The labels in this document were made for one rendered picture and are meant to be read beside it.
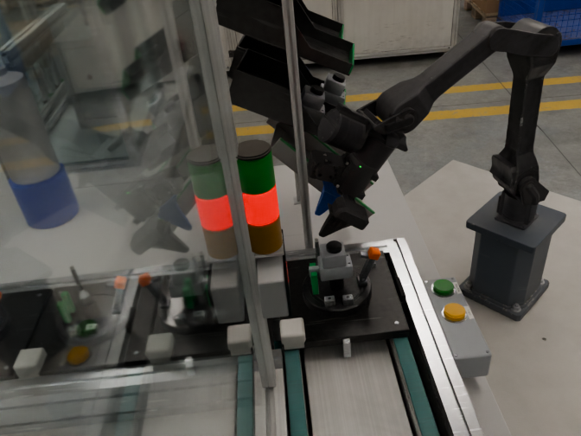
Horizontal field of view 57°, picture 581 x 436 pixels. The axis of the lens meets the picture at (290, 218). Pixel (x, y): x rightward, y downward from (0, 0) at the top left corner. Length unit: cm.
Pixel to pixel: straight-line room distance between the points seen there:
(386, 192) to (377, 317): 63
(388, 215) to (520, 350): 53
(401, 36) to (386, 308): 416
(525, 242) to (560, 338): 23
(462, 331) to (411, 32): 420
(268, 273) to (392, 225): 76
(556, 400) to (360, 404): 36
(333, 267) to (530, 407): 43
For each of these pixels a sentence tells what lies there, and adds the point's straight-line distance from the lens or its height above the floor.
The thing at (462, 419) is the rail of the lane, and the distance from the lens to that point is 95.
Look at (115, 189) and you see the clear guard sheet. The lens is 22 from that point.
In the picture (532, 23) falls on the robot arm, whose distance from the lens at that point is 100.
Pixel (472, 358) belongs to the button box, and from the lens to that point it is 103.
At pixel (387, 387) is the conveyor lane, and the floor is 92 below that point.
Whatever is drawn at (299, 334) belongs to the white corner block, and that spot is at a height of 99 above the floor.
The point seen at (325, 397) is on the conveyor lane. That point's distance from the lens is 101.
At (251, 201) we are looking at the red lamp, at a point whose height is 135.
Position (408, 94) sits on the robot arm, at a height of 139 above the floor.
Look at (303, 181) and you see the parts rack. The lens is 117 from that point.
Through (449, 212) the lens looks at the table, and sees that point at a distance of 154.
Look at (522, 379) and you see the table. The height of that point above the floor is 86.
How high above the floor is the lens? 173
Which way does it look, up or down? 35 degrees down
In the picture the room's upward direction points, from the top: 6 degrees counter-clockwise
